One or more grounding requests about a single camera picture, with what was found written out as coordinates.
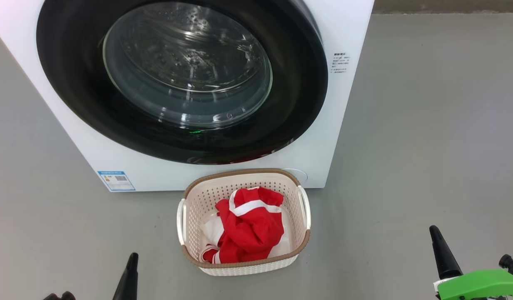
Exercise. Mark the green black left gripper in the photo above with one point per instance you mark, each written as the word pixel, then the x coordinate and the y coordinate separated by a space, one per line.
pixel 60 296

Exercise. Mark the round white filter cover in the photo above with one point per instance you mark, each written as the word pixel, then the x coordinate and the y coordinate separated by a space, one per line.
pixel 301 175

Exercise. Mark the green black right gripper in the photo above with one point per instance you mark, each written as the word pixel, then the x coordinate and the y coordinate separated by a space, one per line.
pixel 477 285

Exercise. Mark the black glass washing machine door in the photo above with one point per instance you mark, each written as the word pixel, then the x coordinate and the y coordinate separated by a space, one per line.
pixel 81 83

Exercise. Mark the white front-load washing machine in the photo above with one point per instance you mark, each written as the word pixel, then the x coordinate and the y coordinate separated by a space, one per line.
pixel 352 146

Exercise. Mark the cream perforated basket brown rim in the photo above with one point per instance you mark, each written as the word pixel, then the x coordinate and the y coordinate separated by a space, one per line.
pixel 193 212

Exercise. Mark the blue energy label sticker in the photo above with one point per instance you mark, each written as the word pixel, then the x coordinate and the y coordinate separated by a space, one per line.
pixel 116 181

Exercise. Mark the red and white garment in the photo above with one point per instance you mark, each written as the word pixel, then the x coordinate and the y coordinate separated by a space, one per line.
pixel 248 229

